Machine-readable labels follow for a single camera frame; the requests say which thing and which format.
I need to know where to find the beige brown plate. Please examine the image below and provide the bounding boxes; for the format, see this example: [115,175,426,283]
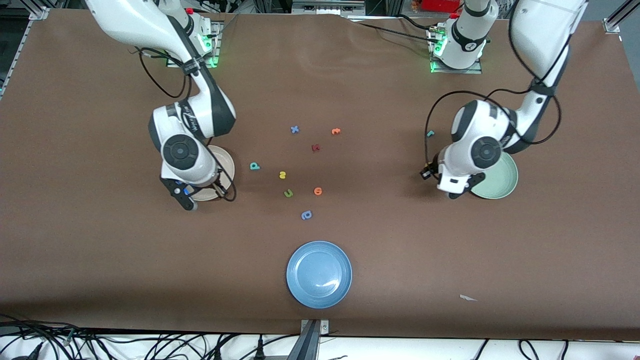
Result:
[190,145,236,202]

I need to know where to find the light green plate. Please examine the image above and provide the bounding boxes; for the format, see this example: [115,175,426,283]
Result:
[470,151,519,200]

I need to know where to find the blue plate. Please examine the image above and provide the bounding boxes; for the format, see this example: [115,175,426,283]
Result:
[286,241,353,309]

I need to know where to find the red box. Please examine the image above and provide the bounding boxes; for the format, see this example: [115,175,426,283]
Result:
[421,0,461,13]

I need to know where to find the grey metal device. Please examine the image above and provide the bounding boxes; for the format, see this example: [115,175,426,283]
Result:
[291,0,367,16]

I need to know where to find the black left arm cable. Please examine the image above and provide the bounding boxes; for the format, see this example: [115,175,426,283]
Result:
[424,0,583,171]

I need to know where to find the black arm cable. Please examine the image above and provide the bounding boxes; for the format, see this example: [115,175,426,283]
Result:
[424,0,583,171]
[139,47,237,202]

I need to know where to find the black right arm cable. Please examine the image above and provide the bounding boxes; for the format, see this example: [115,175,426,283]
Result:
[139,47,237,202]

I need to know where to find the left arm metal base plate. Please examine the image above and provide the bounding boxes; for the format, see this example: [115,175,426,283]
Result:
[430,25,483,75]

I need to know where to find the black base power cable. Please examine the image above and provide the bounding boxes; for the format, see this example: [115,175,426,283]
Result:
[357,21,436,43]

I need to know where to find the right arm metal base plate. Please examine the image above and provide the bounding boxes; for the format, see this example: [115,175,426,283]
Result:
[166,20,221,69]

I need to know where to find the grey metal table bracket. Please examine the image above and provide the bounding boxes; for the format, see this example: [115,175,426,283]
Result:
[300,319,330,360]

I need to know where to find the looped black floor cable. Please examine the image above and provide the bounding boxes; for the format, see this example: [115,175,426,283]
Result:
[518,339,541,360]

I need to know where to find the thick black floor cable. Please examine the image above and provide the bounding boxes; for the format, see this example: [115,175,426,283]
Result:
[0,320,71,360]

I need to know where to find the grey table side rail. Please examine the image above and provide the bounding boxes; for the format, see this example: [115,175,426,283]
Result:
[0,20,31,96]

